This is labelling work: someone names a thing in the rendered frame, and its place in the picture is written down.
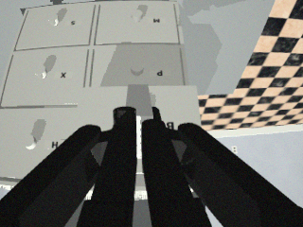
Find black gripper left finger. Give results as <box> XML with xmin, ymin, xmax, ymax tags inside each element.
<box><xmin>0</xmin><ymin>84</ymin><xmax>139</xmax><ymax>227</ymax></box>

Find grey drawer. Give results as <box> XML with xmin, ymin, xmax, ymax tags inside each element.
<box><xmin>91</xmin><ymin>47</ymin><xmax>184</xmax><ymax>87</ymax></box>
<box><xmin>1</xmin><ymin>49</ymin><xmax>89</xmax><ymax>109</ymax></box>
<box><xmin>0</xmin><ymin>112</ymin><xmax>77</xmax><ymax>183</ymax></box>
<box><xmin>16</xmin><ymin>4</ymin><xmax>95</xmax><ymax>51</ymax></box>
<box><xmin>75</xmin><ymin>86</ymin><xmax>202</xmax><ymax>186</ymax></box>
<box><xmin>96</xmin><ymin>3</ymin><xmax>178</xmax><ymax>45</ymax></box>

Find white chest of drawers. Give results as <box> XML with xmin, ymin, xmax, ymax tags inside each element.
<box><xmin>0</xmin><ymin>0</ymin><xmax>189</xmax><ymax>200</ymax></box>

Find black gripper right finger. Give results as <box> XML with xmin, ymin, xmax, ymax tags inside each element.
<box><xmin>138</xmin><ymin>84</ymin><xmax>303</xmax><ymax>227</ymax></box>

